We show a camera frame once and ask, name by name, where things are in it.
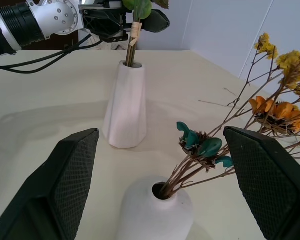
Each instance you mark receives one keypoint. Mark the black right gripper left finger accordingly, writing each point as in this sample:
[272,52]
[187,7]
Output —
[65,190]

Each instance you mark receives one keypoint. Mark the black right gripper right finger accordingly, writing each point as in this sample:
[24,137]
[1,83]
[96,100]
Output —
[272,185]

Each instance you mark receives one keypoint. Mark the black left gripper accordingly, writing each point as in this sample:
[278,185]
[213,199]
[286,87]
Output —
[102,25]

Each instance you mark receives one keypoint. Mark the green leaf flower bouquet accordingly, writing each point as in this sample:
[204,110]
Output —
[136,27]

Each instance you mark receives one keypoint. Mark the dried yellow orange flower bouquet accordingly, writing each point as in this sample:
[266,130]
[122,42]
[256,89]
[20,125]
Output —
[290,65]

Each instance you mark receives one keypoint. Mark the tall faceted white vase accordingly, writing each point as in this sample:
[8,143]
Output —
[126,105]

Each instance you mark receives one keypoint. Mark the round white vase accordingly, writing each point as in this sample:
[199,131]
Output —
[155,217]

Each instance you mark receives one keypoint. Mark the loose thin dry twig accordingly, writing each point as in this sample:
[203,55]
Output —
[231,92]

